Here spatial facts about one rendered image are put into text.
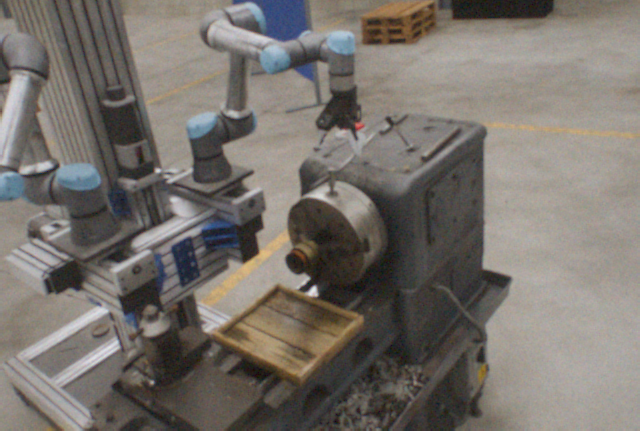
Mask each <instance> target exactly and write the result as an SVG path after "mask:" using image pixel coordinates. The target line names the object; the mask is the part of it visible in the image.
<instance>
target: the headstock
mask: <svg viewBox="0 0 640 431"><path fill-rule="evenodd" d="M401 113H404V112H399V111H392V112H389V113H388V114H382V113H378V114H376V116H374V117H372V118H370V119H369V120H367V121H365V122H362V123H361V124H365V126H369V127H368V128H366V129H364V130H362V131H360V132H359V133H364V134H365V135H366V141H367V140H368V139H369V138H370V137H371V135H372V134H373V133H376V135H375V138H374V139H373V140H372V141H371V142H370V143H369V144H368V145H367V146H366V147H365V148H363V149H362V150H361V158H358V156H357V155H356V156H355V158H354V159H353V160H352V161H351V162H350V163H349V164H348V165H347V166H346V168H345V169H344V170H342V171H340V172H339V173H337V174H336V175H335V182H341V183H346V184H349V185H351V186H353V187H355V188H357V189H358V190H359V191H361V192H362V193H363V194H366V195H367V196H368V197H369V198H370V200H371V202H372V203H373V204H374V205H375V207H376V208H377V210H378V211H379V213H380V215H381V217H382V219H383V223H385V226H386V230H387V238H388V242H387V249H386V252H385V254H384V256H382V258H381V259H380V260H379V261H378V263H377V264H376V265H375V266H373V268H371V269H370V270H369V271H368V272H367V273H365V274H364V275H366V276H369V277H372V278H375V279H378V280H381V281H385V283H387V284H390V285H393V286H396V287H399V288H403V289H407V290H412V289H415V288H417V287H418V286H419V285H420V284H422V283H423V282H424V281H425V279H426V278H427V271H428V270H429V269H430V268H431V267H432V266H433V265H434V264H435V263H436V262H437V261H438V259H439V258H440V257H442V256H443V255H444V254H445V253H446V252H447V251H448V250H449V249H450V248H451V247H453V246H454V245H455V244H456V243H457V242H458V241H459V240H461V238H462V237H463V236H464V235H465V234H466V233H467V232H468V231H469V230H470V229H471V228H472V227H473V226H474V225H475V224H476V223H477V222H479V221H480V220H481V218H482V217H483V216H484V138H485V137H486V136H487V129H486V127H485V126H484V125H483V124H480V123H478V122H474V121H466V120H457V119H449V117H440V116H432V115H424V114H416V113H408V112H407V113H408V117H407V118H406V119H405V120H402V121H401V122H400V123H398V124H397V125H396V128H397V129H398V130H399V132H400V133H401V134H402V137H403V138H405V139H406V141H407V142H408V143H409V145H411V146H412V147H414V148H417V150H416V151H414V152H409V151H407V149H408V146H407V145H406V144H405V142H403V141H402V140H401V139H400V137H399V135H398V134H397V132H396V131H395V130H394V128H392V129H390V130H389V131H388V132H386V133H385V134H383V135H380V134H379V133H378V131H379V130H380V129H381V128H384V127H385V126H386V125H388V123H387V122H386V120H385V118H386V117H387V115H390V117H391V118H392V120H394V119H396V118H397V117H399V115H400V114H401ZM456 126H460V127H461V131H460V132H458V133H457V134H456V135H454V136H453V137H452V139H451V140H450V141H449V142H448V143H446V144H445V145H444V146H443V147H441V148H440V149H439V150H437V151H436V152H435V153H434V154H433V155H432V156H431V157H429V159H428V160H427V161H426V162H422V161H421V160H420V156H421V155H422V154H424V153H425V152H426V151H428V150H429V149H430V148H431V147H432V146H434V145H435V144H436V143H437V142H438V141H439V140H441V139H443V137H444V136H445V135H446V134H448V133H449V132H450V131H451V130H452V129H453V128H455V127H456ZM334 140H336V141H342V142H340V143H336V144H331V145H330V146H328V147H326V148H324V149H320V150H319V151H317V152H315V153H313V154H312V155H310V157H308V158H307V159H306V160H305V161H304V162H303V163H302V165H300V167H299V169H298V175H299V183H300V197H303V196H304V195H306V194H308V193H309V192H311V191H312V190H314V189H315V188H314V189H310V186H311V185H313V184H315V183H316V182H318V181H319V180H321V179H324V177H325V176H327V175H328V169H329V168H331V167H333V168H335V170H336V169H338V168H339V167H340V166H341V165H342V164H344V163H345V162H346V161H347V160H348V159H349V158H350V157H351V155H352V154H353V153H354V149H353V148H352V147H351V143H350V141H349V140H348V139H347V138H341V137H337V138H335V139H334ZM366 141H365V142H366ZM365 142H364V143H365ZM364 143H362V144H364ZM409 165H410V167H409V169H403V166H409ZM391 168H397V169H395V170H394V171H393V172H391V171H388V170H389V169H391ZM381 169H382V171H378V170H381ZM387 209H388V210H387ZM398 226H399V227H398ZM393 232H394V233H393ZM394 243H395V244H394ZM376 268H377V269H376Z"/></svg>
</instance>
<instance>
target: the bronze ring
mask: <svg viewBox="0 0 640 431"><path fill-rule="evenodd" d="M316 248H318V246H317V245H316V244H314V243H313V241H308V243H307V241H304V240H302V241H298V243H297V244H296V246H295V247H294V248H292V249H291V251H290V252H289V253H288V254H287V255H286V257H285V261H286V265H287V267H288V269H289V270H290V271H291V272H292V273H294V274H296V275H302V274H304V273H305V272H308V271H310V270H311V269H314V268H316V267H317V266H318V264H319V256H318V253H317V251H316V250H315V249H316Z"/></svg>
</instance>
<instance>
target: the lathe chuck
mask: <svg viewBox="0 0 640 431"><path fill-rule="evenodd" d="M329 191H330V188H329V187H328V186H320V187H317V188H315V189H314V190H312V191H311V192H309V193H308V194H306V195H304V196H303V197H300V198H299V201H300V203H302V204H303V206H304V207H305V208H306V210H307V211H308V213H309V214H310V216H311V217H312V219H313V220H314V222H315V224H316V225H317V227H318V228H319V229H323V230H321V232H320V233H319V234H318V235H316V236H315V237H313V238H312V239H311V240H309V241H313V243H314V244H316V245H317V246H318V244H319V243H325V241H326V240H328V239H329V238H332V237H333V238H336V239H344V240H351V241H358V243H362V241H364V238H367V243H368V248H369V249H368V252H365V253H358V254H357V255H356V256H354V257H353V258H352V259H348V258H341V257H339V258H338V259H337V260H331V259H328V260H327V261H325V262H324V267H323V271H321V275H320V279H323V280H325V281H327V282H330V284H333V285H337V286H347V285H351V284H353V282H355V281H356V280H357V279H359V278H360V277H361V276H362V275H364V274H365V273H367V272H368V271H369V270H370V269H371V268H372V267H373V266H374V265H375V264H376V263H377V260H378V258H379V256H380V251H381V238H380V233H379V230H378V227H377V224H376V222H375V219H374V217H373V215H372V214H371V212H370V211H369V210H368V208H367V207H366V206H365V205H363V204H362V202H361V201H359V200H358V198H357V197H356V196H355V195H353V194H352V193H350V192H349V191H347V190H345V189H342V188H339V187H336V186H335V188H334V192H336V193H337V195H335V196H329V195H327V193H328V192H329ZM299 201H297V202H296V203H294V204H293V205H292V206H291V208H290V210H289V213H291V212H292V211H293V210H295V209H296V208H295V206H294V205H296V204H297V203H298V202H299ZM289 213H288V214H289ZM287 227H288V234H289V238H290V241H291V244H292V247H293V248H294V247H295V246H296V244H295V243H294V240H293V239H294V238H296V237H297V236H296V234H295V233H294V231H293V230H292V229H293V228H294V227H296V226H295V224H294V223H293V222H292V219H291V218H290V216H289V215H288V218H287ZM369 268H370V269H369ZM368 269H369V270H368ZM367 270H368V271H367Z"/></svg>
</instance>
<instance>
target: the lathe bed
mask: <svg viewBox="0 0 640 431"><path fill-rule="evenodd" d="M377 280H378V279H376V280H375V281H374V283H373V284H372V285H370V286H369V287H368V288H367V289H365V290H364V291H363V292H361V293H354V292H351V291H348V290H347V289H348V288H349V285H347V286H337V285H333V284H330V282H327V281H325V280H323V279H320V277H319V276H318V277H317V278H315V279H314V280H312V279H311V278H308V279H307V280H306V281H305V282H303V284H302V285H300V286H299V287H297V288H296V289H295V290H297V291H300V292H303V293H306V294H308V293H309V295H311V296H312V297H314V295H315V298H318V299H320V300H324V301H327V302H330V304H332V305H335V306H336V307H340V308H343V309H346V310H349V311H352V312H354V313H357V314H359V313H360V314H359V316H360V315H361V316H364V315H365V316H364V318H365V319H366V320H365V319H364V325H365V326H364V328H363V329H362V330H360V331H359V332H358V333H356V334H355V335H354V336H353V337H352V338H351V339H350V341H349V342H348V343H347V344H346V345H345V347H344V348H343V349H340V350H339V351H338V352H337V353H336V354H335V355H334V356H333V357H332V359H331V360H330V361H329V362H328V363H327V364H326V365H324V367H323V368H322V369H320V370H319V371H318V372H317V373H316V374H315V375H314V377H313V378H311V379H310V380H309V381H308V382H307V383H306V384H305V385H304V386H303V387H301V388H300V387H298V386H296V385H294V384H292V383H290V382H288V381H286V380H284V379H281V378H279V377H277V375H275V374H273V373H271V372H270V371H265V369H264V368H261V367H259V366H257V365H255V364H253V363H251V362H249V361H247V360H245V359H244V358H240V356H239V355H233V354H235V353H233V352H231V351H229V350H227V349H225V348H222V347H221V348H220V349H218V350H217V351H216V352H215V353H213V354H212V356H211V357H210V358H208V359H207V360H205V362H208V363H209V364H211V365H213V366H215V367H217V368H218V369H220V370H222V371H224V372H227V373H228V375H230V376H233V377H234V378H238V380H239V381H241V382H243V383H246V384H247V385H249V386H250V385H251V387H254V388H255V389H256V390H258V391H260V393H262V394H263V396H265V399H266V401H265V402H266V403H268V404H269V403H270V405H271V403H272V405H271V406H273V407H275V408H277V410H278V411H279V413H280V414H279V415H280V419H281V423H282V430H281V431H311V430H312V429H313V428H314V427H315V424H316V423H317V422H318V421H319V420H321V419H322V418H323V417H324V416H325V415H326V414H327V413H328V412H329V411H330V410H331V408H332V406H333V405H334V404H335V403H336V402H337V401H338V400H339V399H341V398H342V397H343V396H344V395H345V394H346V393H347V391H348V390H349V389H350V387H351V386H352V385H353V384H354V383H355V382H356V381H357V380H358V379H360V378H361V377H362V376H363V374H364V373H365V372H366V371H367V369H368V368H369V367H370V366H371V365H372V364H373V363H374V362H375V361H376V360H377V359H378V358H380V356H381V355H382V354H383V353H384V352H385V350H386V349H387V348H388V347H389V346H390V345H391V344H392V343H393V342H394V341H395V340H396V339H397V337H398V336H400V335H401V334H402V328H401V327H399V325H398V317H397V308H396V299H397V298H398V297H399V289H400V288H399V287H396V286H393V285H390V284H388V285H387V286H386V287H384V288H383V289H380V288H379V286H378V284H377ZM369 315H370V316H369ZM228 354H229V355H228ZM230 354H231V355H230ZM232 355H233V356H232ZM237 356H238V358H240V359H238V358H237ZM229 358H230V359H229ZM236 358H237V359H236ZM223 359H225V360H226V361H222V360H223ZM232 359H233V360H232ZM227 360H228V361H227ZM223 362H225V364H222V363H223ZM218 364H219V365H218ZM217 365H218V366H217ZM231 365H232V366H231ZM227 368H228V369H227ZM238 371H239V372H238ZM259 371H260V376H258V373H259ZM262 371H264V374H265V376H262V374H261V373H262ZM246 373H247V374H246ZM267 373H268V374H269V378H268V376H267ZM245 374H246V376H245ZM237 375H238V376H237ZM242 376H243V378H242ZM266 376H267V379H266ZM247 377H248V378H247ZM249 378H253V379H249ZM254 378H255V379H259V378H260V379H261V380H260V379H259V382H260V383H258V380H257V381H256V382H257V383H254ZM245 379H246V380H245ZM265 379H266V380H265ZM247 380H248V381H247ZM264 380H265V383H264V382H262V383H261V381H264ZM280 381H286V382H280ZM248 382H250V383H252V384H249V383H248ZM283 383H284V387H281V385H283ZM257 384H258V385H257ZM260 384H261V385H260ZM279 384H281V385H279ZM289 384H290V385H289ZM278 385H279V386H278ZM257 386H258V387H257ZM286 386H287V387H286ZM294 386H295V387H294ZM276 387H277V389H276ZM288 387H289V388H290V389H289V388H288ZM292 388H293V389H292ZM278 390H279V391H278ZM282 392H284V395H282V396H281V394H282ZM272 399H273V400H272ZM269 401H270V402H269ZM276 403H277V404H276Z"/></svg>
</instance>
